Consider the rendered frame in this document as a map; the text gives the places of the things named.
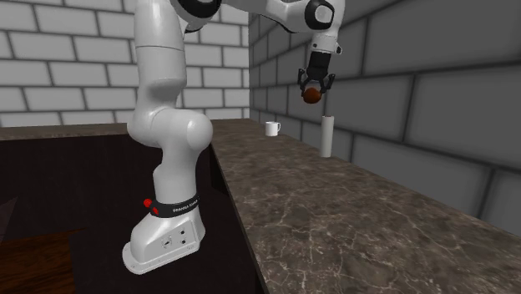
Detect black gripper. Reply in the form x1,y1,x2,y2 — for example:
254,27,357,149
296,50,336,98

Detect brown round ball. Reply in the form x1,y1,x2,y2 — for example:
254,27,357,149
302,87,323,105

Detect white paper towel roll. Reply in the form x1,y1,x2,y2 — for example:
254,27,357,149
319,115,335,159

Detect black robot stand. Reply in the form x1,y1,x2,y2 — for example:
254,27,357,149
0,134,270,294

